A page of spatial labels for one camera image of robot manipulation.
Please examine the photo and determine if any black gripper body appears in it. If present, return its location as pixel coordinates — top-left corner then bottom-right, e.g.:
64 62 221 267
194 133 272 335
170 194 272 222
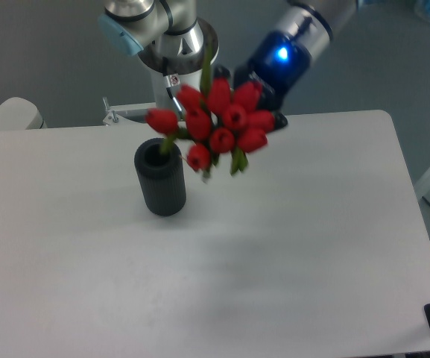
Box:
233 31 312 111

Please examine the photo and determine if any red tulip bouquet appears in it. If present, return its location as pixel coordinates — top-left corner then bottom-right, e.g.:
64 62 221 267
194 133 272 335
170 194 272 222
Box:
145 48 275 182

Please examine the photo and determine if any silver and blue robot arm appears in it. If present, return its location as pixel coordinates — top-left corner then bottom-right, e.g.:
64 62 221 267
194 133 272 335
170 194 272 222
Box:
98 1 362 126

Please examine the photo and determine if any dark grey ribbed vase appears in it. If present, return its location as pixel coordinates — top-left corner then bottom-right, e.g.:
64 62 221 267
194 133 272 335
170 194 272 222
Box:
134 138 186 217

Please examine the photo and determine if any white chair back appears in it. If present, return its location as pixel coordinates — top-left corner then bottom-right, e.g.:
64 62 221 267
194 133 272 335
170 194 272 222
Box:
0 97 48 131

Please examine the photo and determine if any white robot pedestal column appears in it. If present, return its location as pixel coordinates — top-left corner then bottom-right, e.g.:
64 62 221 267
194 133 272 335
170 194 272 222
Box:
136 17 220 113

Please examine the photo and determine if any metal base bracket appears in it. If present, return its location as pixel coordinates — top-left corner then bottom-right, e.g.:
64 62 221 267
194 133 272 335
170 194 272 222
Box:
102 97 157 126

